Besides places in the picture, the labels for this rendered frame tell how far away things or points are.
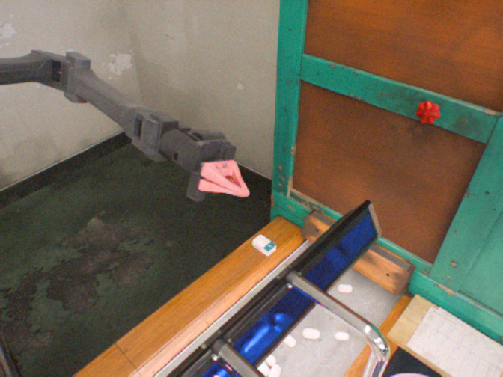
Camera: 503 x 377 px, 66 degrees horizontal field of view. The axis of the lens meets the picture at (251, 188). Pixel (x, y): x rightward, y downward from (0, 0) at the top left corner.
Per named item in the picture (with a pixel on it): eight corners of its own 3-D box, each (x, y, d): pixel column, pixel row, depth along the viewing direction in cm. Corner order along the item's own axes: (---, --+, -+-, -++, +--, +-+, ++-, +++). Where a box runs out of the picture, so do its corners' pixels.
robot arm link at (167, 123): (140, 152, 76) (146, 111, 72) (187, 149, 84) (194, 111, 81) (175, 179, 69) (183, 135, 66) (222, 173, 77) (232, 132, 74)
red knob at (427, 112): (412, 120, 74) (418, 99, 71) (417, 117, 75) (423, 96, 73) (434, 128, 72) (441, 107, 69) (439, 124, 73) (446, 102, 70)
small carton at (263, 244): (252, 245, 110) (252, 240, 109) (260, 238, 112) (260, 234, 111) (268, 256, 107) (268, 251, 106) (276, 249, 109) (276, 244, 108)
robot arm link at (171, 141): (153, 156, 71) (157, 127, 69) (183, 154, 76) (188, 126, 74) (174, 173, 67) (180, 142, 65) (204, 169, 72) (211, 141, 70)
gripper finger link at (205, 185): (257, 204, 63) (220, 179, 69) (269, 164, 60) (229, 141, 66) (227, 212, 58) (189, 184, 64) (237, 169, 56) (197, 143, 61)
